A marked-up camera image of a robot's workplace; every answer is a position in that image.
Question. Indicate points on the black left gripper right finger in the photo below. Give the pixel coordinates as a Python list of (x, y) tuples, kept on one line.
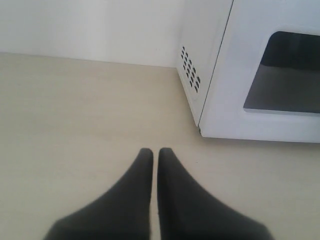
[(188, 212)]

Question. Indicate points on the white microwave door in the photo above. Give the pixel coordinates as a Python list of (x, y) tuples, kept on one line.
[(266, 81)]

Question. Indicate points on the white Midea microwave body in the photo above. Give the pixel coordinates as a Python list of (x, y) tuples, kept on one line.
[(204, 24)]

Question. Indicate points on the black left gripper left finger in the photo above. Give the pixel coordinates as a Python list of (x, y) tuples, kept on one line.
[(121, 213)]

